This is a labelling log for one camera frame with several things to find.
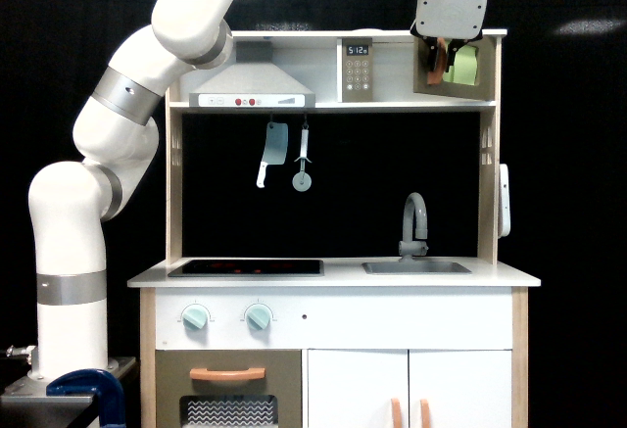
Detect right mint stove knob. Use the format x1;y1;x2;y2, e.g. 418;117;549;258
244;303;273;331

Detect white cabinet door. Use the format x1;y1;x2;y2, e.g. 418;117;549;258
308;350;409;427
409;351;511;427

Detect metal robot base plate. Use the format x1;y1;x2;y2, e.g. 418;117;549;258
1;357;139;405

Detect grey toy faucet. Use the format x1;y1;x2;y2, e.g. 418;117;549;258
399;193;428;262

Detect left mint stove knob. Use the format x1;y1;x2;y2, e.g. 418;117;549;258
181;304;210;332

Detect black toy stovetop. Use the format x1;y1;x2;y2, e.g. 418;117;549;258
169;259;323;277

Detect grey range hood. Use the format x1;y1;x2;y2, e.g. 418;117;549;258
189;40;315;110

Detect mint stove knob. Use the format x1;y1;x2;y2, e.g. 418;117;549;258
181;304;210;332
244;303;273;331

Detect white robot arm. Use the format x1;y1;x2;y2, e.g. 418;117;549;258
28;0;234;381

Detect right white cabinet door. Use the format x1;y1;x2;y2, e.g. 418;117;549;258
409;351;511;427

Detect microwave keypad panel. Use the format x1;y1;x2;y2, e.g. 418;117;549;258
340;38;373;103

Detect white wooden toy kitchen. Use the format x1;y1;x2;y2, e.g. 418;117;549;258
131;29;539;427

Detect blue clamp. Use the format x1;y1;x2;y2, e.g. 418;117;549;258
46;369;126;428

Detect grey toy sink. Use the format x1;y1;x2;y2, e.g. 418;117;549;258
362;261;471;275

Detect toy cleaver knife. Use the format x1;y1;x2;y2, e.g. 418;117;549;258
256;121;289;188

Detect white side-mounted toy phone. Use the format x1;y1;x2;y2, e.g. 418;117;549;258
498;164;511;238

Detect toy pizza cutter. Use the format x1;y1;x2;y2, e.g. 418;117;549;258
292;123;313;192

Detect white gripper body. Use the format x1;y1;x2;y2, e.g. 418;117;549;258
411;0;487;40

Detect left white cabinet door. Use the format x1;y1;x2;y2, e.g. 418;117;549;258
308;350;409;427

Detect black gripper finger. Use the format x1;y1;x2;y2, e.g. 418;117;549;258
445;39;468;72
422;36;440;72

